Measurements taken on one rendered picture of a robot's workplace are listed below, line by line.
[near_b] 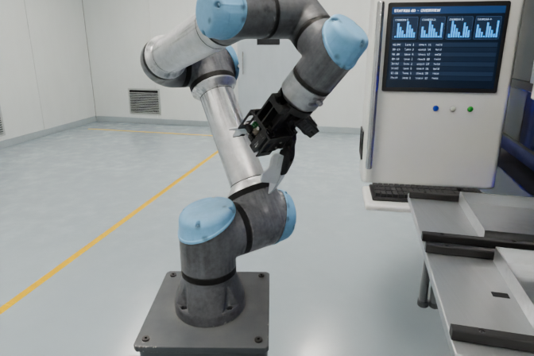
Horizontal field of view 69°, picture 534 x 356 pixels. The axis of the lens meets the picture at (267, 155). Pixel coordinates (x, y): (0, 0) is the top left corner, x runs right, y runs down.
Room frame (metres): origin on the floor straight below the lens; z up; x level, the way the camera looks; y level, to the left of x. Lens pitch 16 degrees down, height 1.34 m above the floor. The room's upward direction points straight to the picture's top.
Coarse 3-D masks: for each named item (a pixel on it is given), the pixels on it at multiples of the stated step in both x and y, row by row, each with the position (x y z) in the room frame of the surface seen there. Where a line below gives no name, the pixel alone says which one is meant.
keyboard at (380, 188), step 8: (376, 184) 1.39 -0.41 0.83; (384, 184) 1.39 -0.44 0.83; (392, 184) 1.39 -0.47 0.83; (400, 184) 1.39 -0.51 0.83; (408, 184) 1.39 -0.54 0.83; (376, 192) 1.31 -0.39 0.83; (384, 192) 1.31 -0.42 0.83; (392, 192) 1.32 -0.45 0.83; (400, 192) 1.31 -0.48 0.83; (408, 192) 1.32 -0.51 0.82; (440, 192) 1.31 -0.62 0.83; (448, 192) 1.31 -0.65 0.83; (456, 192) 1.31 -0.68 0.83; (480, 192) 1.31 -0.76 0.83; (384, 200) 1.29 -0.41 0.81; (392, 200) 1.28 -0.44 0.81; (400, 200) 1.28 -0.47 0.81
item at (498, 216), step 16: (464, 192) 1.09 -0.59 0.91; (464, 208) 1.03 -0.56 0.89; (480, 208) 1.05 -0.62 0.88; (496, 208) 1.05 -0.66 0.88; (512, 208) 1.05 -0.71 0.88; (528, 208) 1.05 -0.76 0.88; (480, 224) 0.88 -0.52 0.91; (496, 224) 0.94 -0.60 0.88; (512, 224) 0.94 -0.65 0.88; (528, 224) 0.94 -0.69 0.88; (528, 240) 0.82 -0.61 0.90
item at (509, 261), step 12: (504, 252) 0.76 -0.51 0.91; (516, 252) 0.75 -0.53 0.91; (528, 252) 0.75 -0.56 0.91; (504, 264) 0.71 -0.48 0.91; (516, 264) 0.75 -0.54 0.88; (528, 264) 0.75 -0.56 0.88; (504, 276) 0.70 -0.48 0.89; (516, 276) 0.65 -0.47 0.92; (528, 276) 0.70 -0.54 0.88; (516, 288) 0.64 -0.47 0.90; (528, 288) 0.66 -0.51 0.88; (528, 300) 0.58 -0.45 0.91; (528, 312) 0.58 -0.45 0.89
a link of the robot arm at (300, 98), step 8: (288, 80) 0.66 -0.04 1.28; (296, 80) 0.65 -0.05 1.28; (288, 88) 0.66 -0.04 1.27; (296, 88) 0.65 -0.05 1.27; (304, 88) 0.64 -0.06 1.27; (288, 96) 0.66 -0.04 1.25; (296, 96) 0.65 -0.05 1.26; (304, 96) 0.64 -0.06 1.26; (312, 96) 0.64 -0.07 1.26; (320, 96) 0.65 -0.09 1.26; (296, 104) 0.65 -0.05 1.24; (304, 104) 0.65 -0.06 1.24; (312, 104) 0.66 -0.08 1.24; (320, 104) 0.65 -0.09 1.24
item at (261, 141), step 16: (272, 96) 0.67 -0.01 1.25; (256, 112) 0.71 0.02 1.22; (272, 112) 0.67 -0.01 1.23; (288, 112) 0.66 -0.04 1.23; (304, 112) 0.67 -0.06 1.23; (240, 128) 0.72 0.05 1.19; (256, 128) 0.71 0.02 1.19; (272, 128) 0.68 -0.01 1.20; (288, 128) 0.72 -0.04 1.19; (256, 144) 0.69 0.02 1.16; (272, 144) 0.69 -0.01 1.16
